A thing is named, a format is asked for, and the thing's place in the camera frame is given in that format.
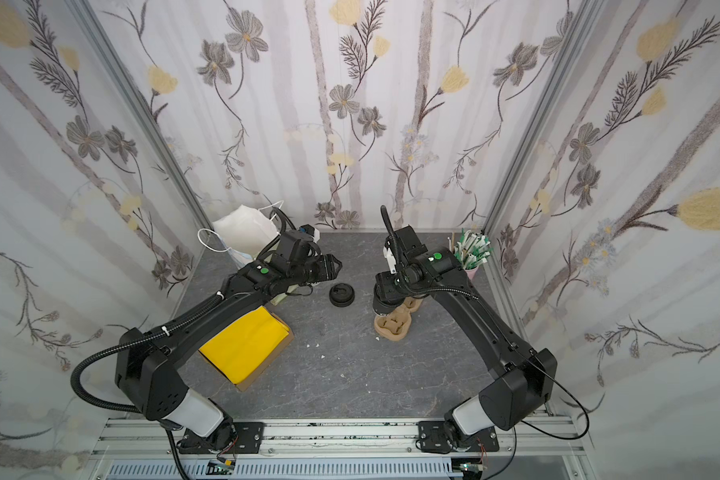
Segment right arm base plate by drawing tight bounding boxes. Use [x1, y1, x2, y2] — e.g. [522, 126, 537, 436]
[415, 420, 500, 455]

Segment pink straw holder cup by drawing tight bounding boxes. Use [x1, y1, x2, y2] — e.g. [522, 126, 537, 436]
[466, 267, 479, 281]

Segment yellow napkins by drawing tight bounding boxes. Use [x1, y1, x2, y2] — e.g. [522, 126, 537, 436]
[199, 305, 292, 385]

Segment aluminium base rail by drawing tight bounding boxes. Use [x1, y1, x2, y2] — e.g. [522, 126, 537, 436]
[82, 416, 596, 479]

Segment green white paper bag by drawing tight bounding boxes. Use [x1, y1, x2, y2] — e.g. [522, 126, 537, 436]
[196, 200, 284, 267]

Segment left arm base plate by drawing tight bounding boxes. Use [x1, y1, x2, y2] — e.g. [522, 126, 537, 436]
[229, 422, 265, 455]

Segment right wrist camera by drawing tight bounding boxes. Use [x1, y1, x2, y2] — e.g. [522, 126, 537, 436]
[383, 239, 397, 275]

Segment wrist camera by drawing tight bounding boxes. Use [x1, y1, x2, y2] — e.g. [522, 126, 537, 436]
[383, 239, 397, 275]
[299, 224, 321, 243]

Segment stack of black lids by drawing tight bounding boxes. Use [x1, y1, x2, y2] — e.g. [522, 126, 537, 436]
[329, 283, 355, 308]

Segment green white wrapped straws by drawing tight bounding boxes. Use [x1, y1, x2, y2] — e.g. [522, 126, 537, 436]
[448, 230, 493, 270]

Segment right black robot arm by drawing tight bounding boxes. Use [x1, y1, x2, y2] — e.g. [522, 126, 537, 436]
[373, 206, 583, 448]

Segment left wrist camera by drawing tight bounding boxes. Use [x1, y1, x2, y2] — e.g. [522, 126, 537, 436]
[299, 224, 321, 243]

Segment brown pulp cup carrier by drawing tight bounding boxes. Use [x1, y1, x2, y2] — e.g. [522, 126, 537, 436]
[373, 297, 423, 342]

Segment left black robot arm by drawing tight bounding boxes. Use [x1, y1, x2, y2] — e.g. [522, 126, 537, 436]
[70, 209, 342, 454]

